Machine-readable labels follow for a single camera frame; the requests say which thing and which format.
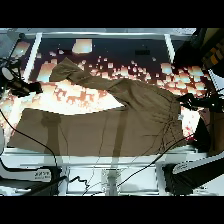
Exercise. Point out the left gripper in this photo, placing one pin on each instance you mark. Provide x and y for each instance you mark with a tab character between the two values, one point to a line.
31	88

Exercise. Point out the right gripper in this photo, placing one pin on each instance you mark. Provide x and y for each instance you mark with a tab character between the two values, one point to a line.
193	101

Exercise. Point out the brown trousers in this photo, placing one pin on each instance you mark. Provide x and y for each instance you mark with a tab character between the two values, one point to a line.
143	110

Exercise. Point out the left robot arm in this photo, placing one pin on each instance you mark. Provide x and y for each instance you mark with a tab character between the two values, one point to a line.
20	175

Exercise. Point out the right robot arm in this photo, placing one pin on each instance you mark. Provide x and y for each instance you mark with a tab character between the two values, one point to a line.
196	175

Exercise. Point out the silver frame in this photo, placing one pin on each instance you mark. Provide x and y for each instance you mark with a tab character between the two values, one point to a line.
133	160

